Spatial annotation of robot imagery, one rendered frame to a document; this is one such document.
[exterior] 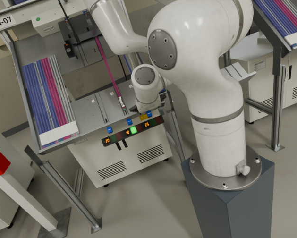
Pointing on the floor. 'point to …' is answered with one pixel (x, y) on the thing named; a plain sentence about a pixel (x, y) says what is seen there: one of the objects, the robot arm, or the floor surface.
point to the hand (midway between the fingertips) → (148, 107)
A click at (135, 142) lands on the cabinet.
